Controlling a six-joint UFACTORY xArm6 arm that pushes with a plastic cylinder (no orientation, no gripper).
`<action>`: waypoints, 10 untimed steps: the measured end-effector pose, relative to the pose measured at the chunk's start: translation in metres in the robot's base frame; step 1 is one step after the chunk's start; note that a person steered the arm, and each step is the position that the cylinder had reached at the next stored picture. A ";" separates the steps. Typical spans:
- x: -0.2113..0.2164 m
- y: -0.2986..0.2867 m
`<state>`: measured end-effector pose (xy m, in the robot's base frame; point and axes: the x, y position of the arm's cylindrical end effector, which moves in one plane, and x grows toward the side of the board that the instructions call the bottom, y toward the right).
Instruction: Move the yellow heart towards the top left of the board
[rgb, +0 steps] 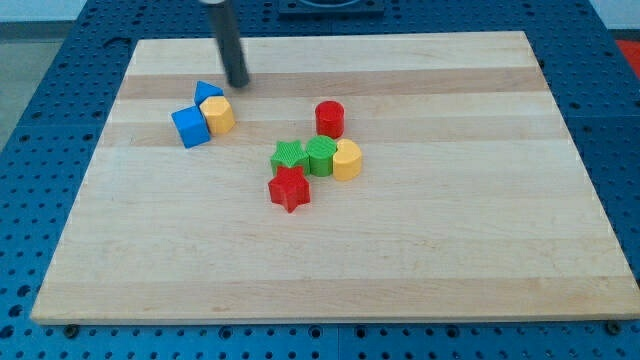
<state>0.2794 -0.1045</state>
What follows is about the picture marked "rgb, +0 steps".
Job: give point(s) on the yellow heart block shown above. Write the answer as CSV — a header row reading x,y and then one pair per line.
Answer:
x,y
347,160

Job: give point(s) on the light wooden board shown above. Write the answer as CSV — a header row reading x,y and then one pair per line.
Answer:
x,y
472,204

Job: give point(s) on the green cylinder block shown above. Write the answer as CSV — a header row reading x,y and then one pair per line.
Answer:
x,y
321,150

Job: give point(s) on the red star block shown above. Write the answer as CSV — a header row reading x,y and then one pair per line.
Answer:
x,y
289,188

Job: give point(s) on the green star block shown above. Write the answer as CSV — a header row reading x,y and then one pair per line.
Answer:
x,y
290,155

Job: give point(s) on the red cylinder block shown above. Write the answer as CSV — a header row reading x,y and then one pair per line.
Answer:
x,y
329,117

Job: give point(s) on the yellow hexagon block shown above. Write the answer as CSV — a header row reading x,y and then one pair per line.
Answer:
x,y
218,114

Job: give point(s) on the blue cube block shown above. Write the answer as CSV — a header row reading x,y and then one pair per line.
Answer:
x,y
191,126

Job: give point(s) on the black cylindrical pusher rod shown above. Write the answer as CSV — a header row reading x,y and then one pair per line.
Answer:
x,y
224,25

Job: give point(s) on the blue triangle block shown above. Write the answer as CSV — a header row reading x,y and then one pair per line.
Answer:
x,y
204,90

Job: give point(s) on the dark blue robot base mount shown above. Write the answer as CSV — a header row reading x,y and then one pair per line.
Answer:
x,y
330,7

